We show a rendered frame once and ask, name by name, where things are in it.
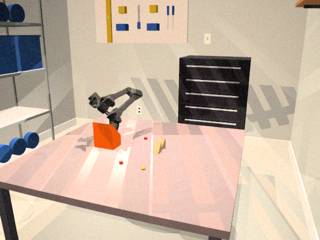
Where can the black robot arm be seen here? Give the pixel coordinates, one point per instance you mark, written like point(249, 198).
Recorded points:
point(109, 101)

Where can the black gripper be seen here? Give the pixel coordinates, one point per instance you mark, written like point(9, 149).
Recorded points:
point(102, 107)

